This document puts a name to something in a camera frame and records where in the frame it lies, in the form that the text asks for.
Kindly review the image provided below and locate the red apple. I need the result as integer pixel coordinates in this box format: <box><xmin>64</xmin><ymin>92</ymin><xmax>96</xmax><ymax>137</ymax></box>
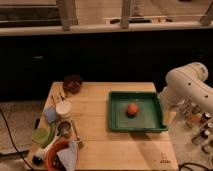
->
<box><xmin>127</xmin><ymin>103</ymin><xmax>139</xmax><ymax>116</ymax></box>

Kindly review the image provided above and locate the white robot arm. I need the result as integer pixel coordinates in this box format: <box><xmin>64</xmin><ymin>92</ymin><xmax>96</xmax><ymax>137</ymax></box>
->
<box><xmin>159</xmin><ymin>62</ymin><xmax>213</xmax><ymax>114</ymax></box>

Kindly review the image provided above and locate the green plastic tray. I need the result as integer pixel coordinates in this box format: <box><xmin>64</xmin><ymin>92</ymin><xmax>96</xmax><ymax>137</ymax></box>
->
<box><xmin>108</xmin><ymin>91</ymin><xmax>168</xmax><ymax>133</ymax></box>

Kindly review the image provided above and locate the dark red bowl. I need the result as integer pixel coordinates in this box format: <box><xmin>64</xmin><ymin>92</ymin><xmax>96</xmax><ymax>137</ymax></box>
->
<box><xmin>63</xmin><ymin>75</ymin><xmax>83</xmax><ymax>94</ymax></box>

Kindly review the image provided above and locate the small metal cup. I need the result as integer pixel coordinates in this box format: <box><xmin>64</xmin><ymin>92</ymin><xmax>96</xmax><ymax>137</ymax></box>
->
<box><xmin>58</xmin><ymin>121</ymin><xmax>71</xmax><ymax>138</ymax></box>

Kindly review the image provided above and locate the blue sponge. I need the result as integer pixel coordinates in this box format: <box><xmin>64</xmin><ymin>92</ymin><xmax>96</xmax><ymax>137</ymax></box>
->
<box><xmin>44</xmin><ymin>106</ymin><xmax>57</xmax><ymax>123</ymax></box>

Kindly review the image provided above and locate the wooden spoon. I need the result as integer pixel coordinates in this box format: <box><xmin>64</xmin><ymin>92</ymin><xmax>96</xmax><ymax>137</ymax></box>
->
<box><xmin>71</xmin><ymin>120</ymin><xmax>84</xmax><ymax>149</ymax></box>

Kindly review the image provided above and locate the grey cloth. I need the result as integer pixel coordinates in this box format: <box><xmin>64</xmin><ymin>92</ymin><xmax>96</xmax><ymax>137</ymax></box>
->
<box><xmin>57</xmin><ymin>141</ymin><xmax>78</xmax><ymax>171</ymax></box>

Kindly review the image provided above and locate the green round lid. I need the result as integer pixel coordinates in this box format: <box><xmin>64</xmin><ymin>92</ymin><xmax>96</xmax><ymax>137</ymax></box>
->
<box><xmin>32</xmin><ymin>128</ymin><xmax>48</xmax><ymax>144</ymax></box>

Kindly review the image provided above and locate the wooden table leg left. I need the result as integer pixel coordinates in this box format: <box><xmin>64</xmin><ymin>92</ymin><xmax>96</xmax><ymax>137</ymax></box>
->
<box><xmin>56</xmin><ymin>0</ymin><xmax>78</xmax><ymax>31</ymax></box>

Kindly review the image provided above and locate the wooden table leg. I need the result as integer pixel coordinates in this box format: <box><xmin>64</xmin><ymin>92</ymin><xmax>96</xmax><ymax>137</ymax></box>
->
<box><xmin>56</xmin><ymin>0</ymin><xmax>78</xmax><ymax>31</ymax></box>
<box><xmin>120</xmin><ymin>0</ymin><xmax>131</xmax><ymax>29</ymax></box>

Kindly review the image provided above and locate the wooden table leg middle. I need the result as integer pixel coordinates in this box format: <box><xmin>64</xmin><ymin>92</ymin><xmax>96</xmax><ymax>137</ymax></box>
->
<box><xmin>120</xmin><ymin>0</ymin><xmax>131</xmax><ymax>29</ymax></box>

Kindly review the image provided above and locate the orange bowl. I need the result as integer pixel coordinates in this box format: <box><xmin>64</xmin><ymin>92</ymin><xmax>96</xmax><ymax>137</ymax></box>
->
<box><xmin>45</xmin><ymin>139</ymin><xmax>75</xmax><ymax>171</ymax></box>

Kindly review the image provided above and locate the spice bottle with black cap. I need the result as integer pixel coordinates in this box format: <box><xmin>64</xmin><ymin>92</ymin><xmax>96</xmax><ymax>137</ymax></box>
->
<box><xmin>192</xmin><ymin>130</ymin><xmax>210</xmax><ymax>145</ymax></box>

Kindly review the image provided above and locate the white handled brush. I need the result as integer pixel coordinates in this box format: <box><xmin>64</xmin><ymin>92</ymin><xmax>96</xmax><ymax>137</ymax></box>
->
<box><xmin>32</xmin><ymin>136</ymin><xmax>59</xmax><ymax>166</ymax></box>

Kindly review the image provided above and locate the black cable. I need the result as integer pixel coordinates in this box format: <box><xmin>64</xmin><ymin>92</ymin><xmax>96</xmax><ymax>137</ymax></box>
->
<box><xmin>0</xmin><ymin>108</ymin><xmax>34</xmax><ymax>171</ymax></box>

